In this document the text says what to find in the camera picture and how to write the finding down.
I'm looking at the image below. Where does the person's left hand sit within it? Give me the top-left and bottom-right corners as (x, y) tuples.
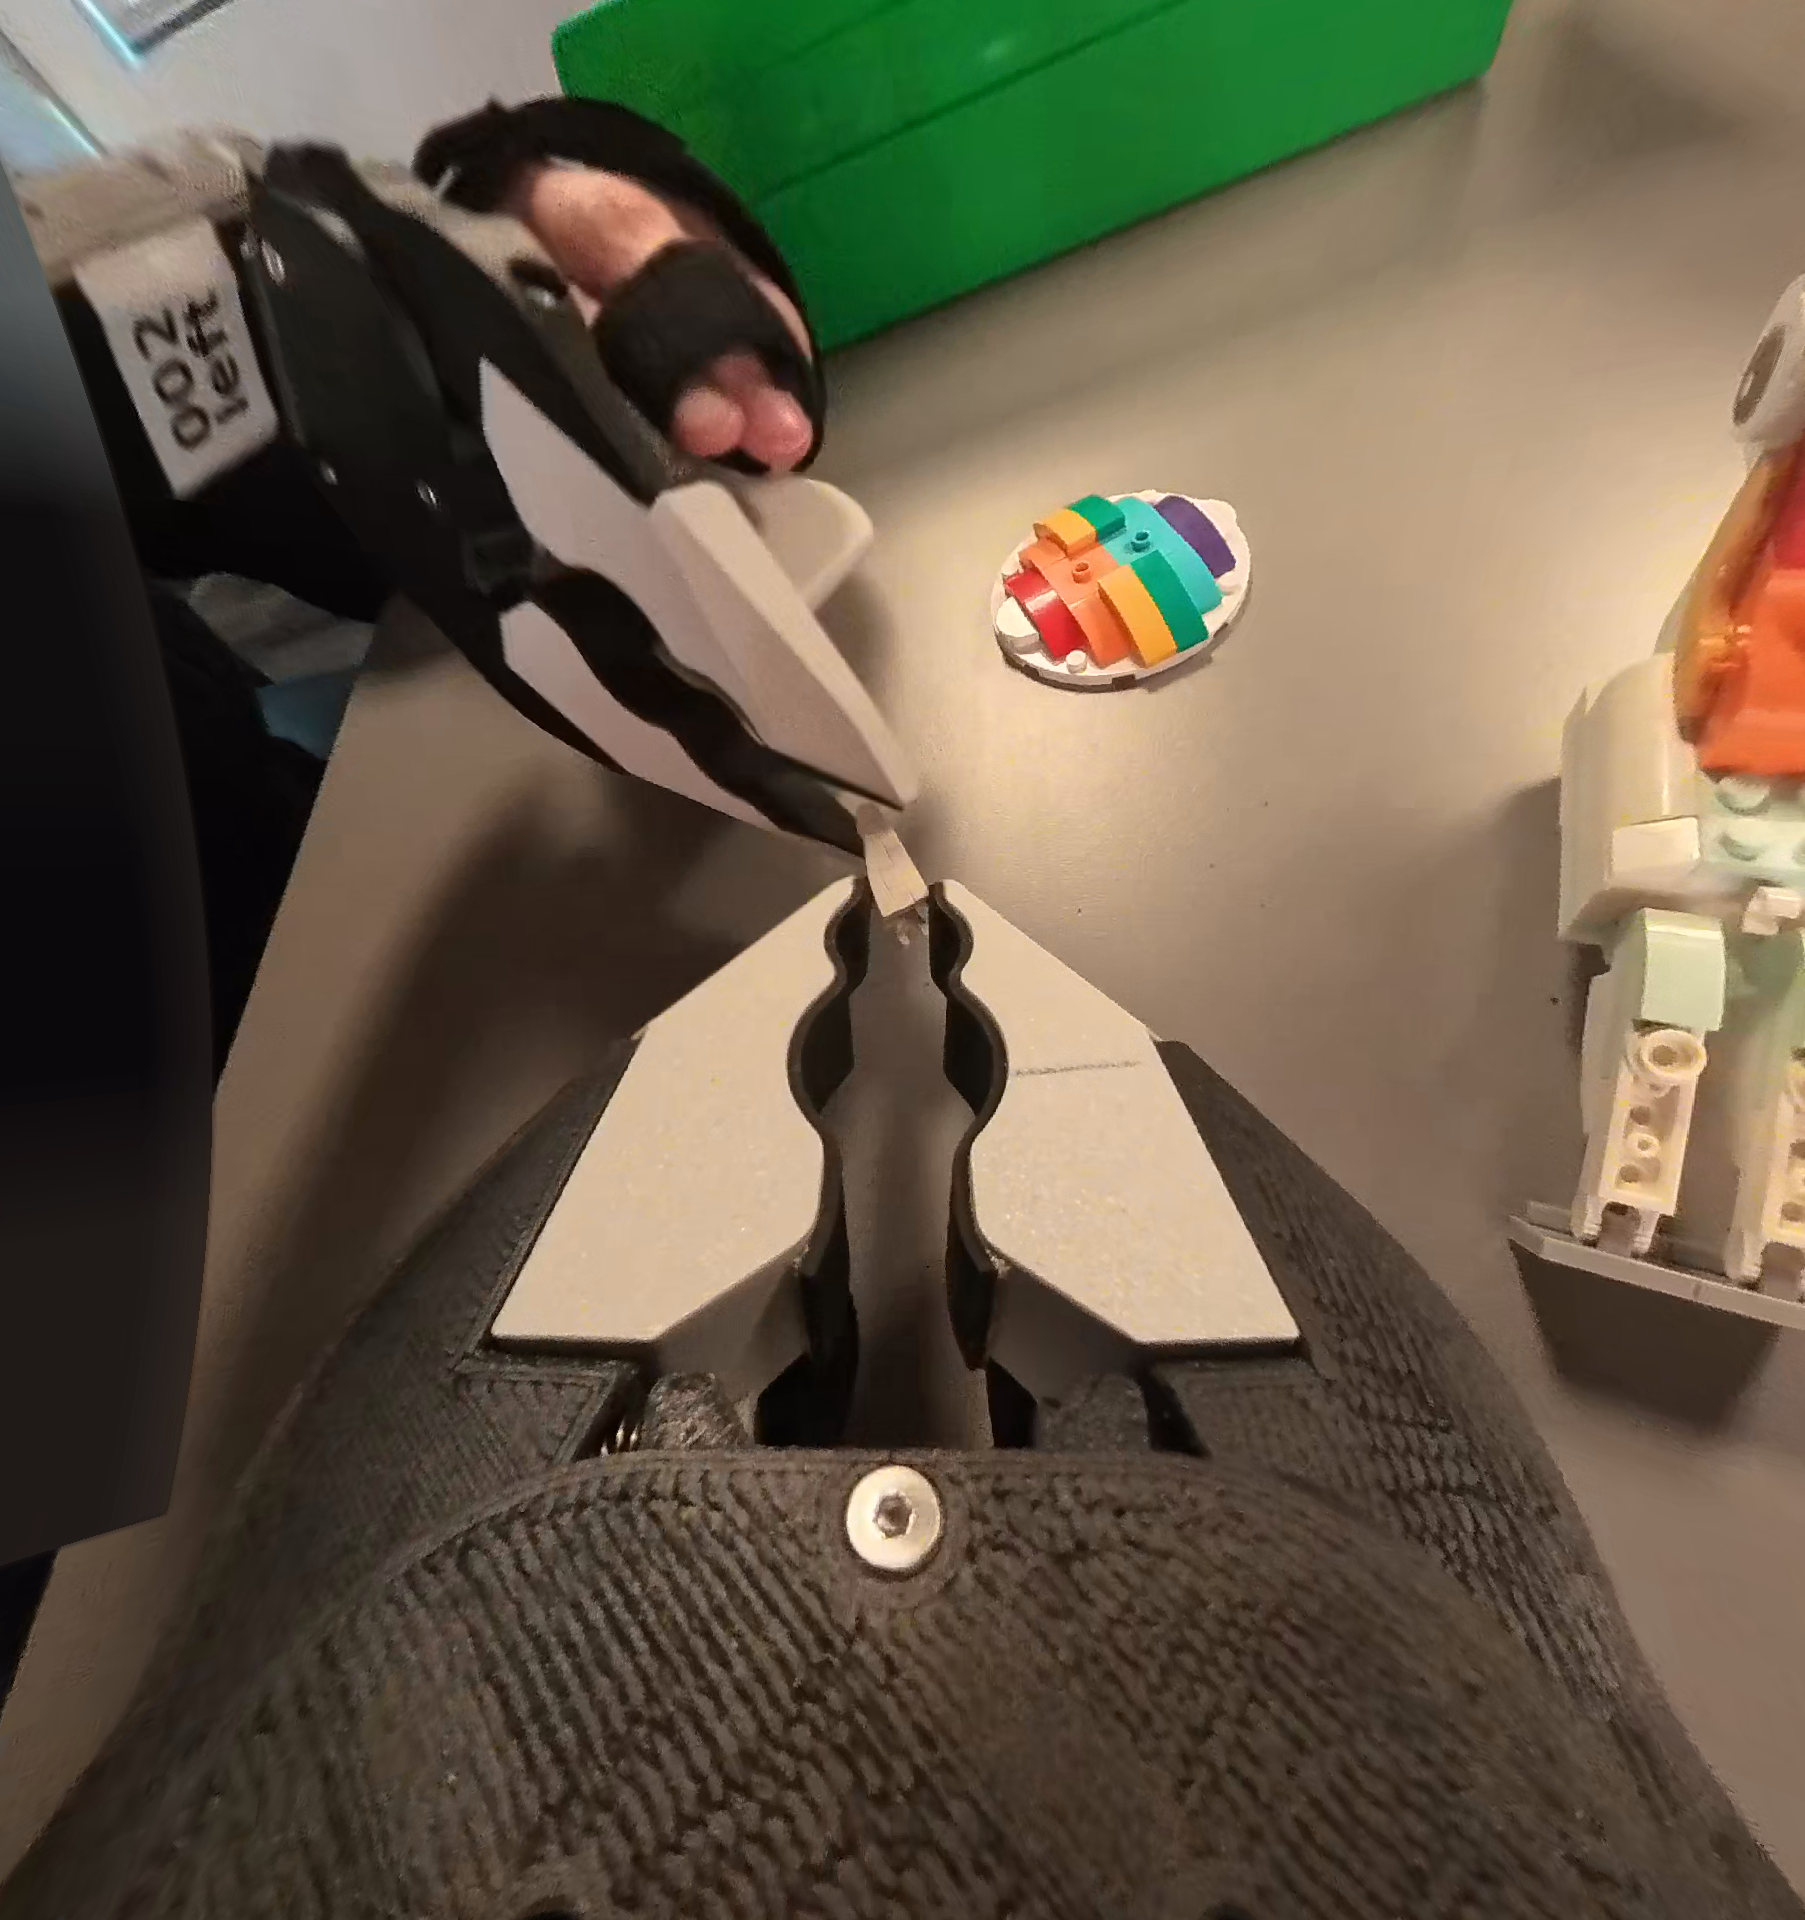
(520, 164), (818, 475)

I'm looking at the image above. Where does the round rainbow lego plate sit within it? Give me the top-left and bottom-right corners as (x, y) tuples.
(991, 490), (1255, 692)

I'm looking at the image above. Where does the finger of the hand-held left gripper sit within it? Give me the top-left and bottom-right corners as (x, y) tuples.
(475, 352), (865, 865)
(644, 473), (921, 814)

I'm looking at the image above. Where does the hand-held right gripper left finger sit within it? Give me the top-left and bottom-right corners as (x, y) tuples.
(488, 875), (864, 1379)

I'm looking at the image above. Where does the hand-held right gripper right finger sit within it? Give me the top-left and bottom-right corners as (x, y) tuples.
(930, 879), (1304, 1376)

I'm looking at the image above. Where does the green plastic bin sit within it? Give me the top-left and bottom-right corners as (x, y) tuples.
(549, 0), (1519, 356)

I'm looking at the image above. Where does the small white lego brick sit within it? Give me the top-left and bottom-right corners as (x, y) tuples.
(854, 803), (939, 923)

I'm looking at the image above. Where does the white and orange lego model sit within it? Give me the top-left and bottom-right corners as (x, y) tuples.
(1506, 257), (1805, 1330)

